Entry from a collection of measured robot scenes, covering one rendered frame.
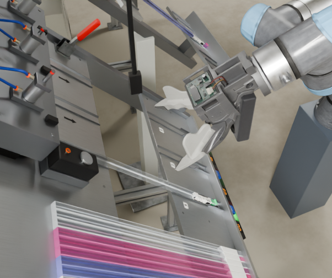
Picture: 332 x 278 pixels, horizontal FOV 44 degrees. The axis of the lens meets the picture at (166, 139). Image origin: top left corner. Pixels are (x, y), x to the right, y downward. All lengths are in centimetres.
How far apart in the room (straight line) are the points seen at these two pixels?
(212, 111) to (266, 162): 138
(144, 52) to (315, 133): 65
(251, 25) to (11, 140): 49
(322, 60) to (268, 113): 158
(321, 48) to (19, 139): 46
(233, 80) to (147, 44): 65
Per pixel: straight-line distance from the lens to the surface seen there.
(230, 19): 284
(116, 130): 212
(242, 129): 74
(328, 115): 147
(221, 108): 67
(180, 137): 108
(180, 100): 75
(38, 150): 62
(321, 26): 67
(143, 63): 132
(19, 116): 59
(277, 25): 80
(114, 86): 104
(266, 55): 66
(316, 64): 68
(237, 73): 67
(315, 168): 159
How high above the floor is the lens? 161
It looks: 51 degrees down
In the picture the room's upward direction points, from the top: straight up
